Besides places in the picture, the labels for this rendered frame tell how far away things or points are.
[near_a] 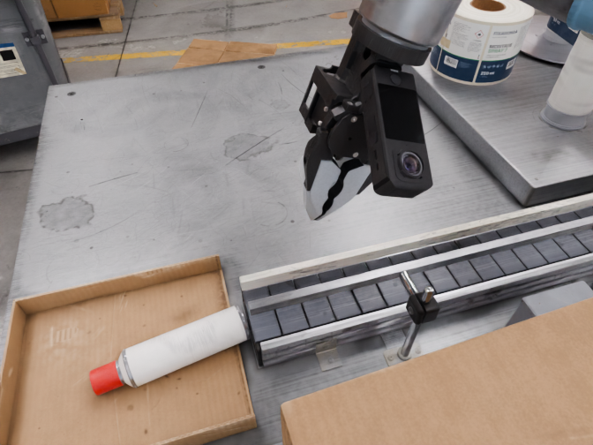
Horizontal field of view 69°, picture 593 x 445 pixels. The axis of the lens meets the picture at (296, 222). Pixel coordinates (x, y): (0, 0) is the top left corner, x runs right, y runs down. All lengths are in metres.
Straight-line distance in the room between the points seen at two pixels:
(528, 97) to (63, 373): 1.06
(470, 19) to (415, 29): 0.72
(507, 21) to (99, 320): 0.99
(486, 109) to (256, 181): 0.54
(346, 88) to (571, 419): 0.31
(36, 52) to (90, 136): 1.30
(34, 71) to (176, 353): 1.96
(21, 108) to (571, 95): 2.23
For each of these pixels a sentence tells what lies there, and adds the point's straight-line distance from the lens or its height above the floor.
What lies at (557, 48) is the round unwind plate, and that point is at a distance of 1.40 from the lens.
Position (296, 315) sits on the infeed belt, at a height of 0.88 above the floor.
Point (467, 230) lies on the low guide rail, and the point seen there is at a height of 0.91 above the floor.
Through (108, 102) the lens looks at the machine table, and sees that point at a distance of 1.20.
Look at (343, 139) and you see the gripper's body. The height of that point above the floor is 1.16.
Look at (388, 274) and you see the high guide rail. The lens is 0.56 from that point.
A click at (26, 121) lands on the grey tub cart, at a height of 0.21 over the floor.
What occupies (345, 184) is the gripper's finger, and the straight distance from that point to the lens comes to 0.46.
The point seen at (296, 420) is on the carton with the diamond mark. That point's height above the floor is 1.12.
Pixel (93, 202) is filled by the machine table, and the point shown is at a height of 0.83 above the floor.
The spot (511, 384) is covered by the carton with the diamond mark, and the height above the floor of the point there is 1.12.
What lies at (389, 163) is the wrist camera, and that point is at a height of 1.18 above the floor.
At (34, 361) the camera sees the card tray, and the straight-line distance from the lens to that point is 0.73.
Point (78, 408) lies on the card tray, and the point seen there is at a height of 0.83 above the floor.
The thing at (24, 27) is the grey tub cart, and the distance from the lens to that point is 2.32.
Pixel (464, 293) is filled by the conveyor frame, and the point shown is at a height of 0.88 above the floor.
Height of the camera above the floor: 1.40
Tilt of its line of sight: 47 degrees down
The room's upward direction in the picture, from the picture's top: straight up
